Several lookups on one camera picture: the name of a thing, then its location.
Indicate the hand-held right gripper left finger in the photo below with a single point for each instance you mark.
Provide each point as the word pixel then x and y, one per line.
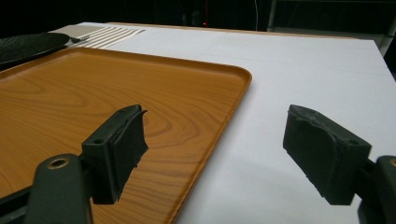
pixel 106 161

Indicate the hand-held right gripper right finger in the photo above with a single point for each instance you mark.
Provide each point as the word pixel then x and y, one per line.
pixel 323 155

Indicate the wooden serving tray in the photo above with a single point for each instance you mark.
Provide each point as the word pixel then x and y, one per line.
pixel 77 93

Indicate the striped beige placemat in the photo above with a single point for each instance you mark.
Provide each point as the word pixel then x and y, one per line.
pixel 106 35

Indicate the black textured round plate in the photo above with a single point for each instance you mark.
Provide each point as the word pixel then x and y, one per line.
pixel 28 45

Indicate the dark device with red light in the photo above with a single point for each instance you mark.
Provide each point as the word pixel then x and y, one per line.
pixel 204 23

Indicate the silver fork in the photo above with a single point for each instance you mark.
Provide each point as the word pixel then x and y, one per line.
pixel 80 39

